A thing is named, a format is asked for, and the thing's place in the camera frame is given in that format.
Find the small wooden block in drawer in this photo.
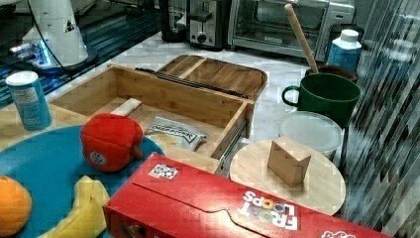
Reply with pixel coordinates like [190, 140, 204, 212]
[112, 98, 143, 118]

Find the orange plush fruit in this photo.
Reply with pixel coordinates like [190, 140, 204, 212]
[0, 176, 32, 237]

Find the wooden bamboo drawer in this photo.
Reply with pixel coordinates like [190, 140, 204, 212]
[51, 64, 255, 174]

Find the green mug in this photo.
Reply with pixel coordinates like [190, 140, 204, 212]
[281, 73, 361, 128]

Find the round wooden board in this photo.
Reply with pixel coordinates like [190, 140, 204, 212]
[230, 140, 346, 215]

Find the red Froot Loops box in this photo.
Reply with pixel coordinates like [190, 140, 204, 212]
[104, 154, 391, 238]

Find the silver toaster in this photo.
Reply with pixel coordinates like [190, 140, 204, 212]
[188, 0, 232, 51]

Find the blue cylindrical can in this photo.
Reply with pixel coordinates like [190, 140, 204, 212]
[6, 70, 52, 131]

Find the blue round plate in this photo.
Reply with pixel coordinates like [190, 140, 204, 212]
[0, 126, 141, 238]

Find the silver toaster oven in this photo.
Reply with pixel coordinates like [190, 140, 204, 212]
[228, 0, 356, 61]

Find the wooden cube block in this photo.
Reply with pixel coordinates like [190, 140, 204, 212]
[267, 137, 311, 186]

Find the wooden tray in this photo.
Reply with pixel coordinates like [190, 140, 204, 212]
[158, 55, 267, 101]

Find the black coffee maker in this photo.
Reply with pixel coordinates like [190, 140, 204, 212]
[159, 0, 188, 43]

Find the yellow plush banana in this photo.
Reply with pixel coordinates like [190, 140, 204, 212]
[38, 176, 110, 238]

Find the wooden pestle stick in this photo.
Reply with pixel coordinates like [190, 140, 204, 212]
[284, 3, 318, 73]

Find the dark brown bowl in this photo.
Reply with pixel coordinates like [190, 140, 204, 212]
[304, 64, 358, 83]

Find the white foil snack packet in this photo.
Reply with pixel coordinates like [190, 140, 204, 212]
[146, 116, 209, 152]

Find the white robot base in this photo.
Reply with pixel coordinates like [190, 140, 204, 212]
[9, 0, 98, 72]

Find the clear lidded plastic container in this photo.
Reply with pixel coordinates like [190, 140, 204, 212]
[278, 111, 343, 160]

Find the red plush apple toy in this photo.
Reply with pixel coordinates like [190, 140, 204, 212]
[80, 113, 144, 173]

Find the blue bottle white cap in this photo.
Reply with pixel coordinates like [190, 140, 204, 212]
[327, 29, 362, 73]

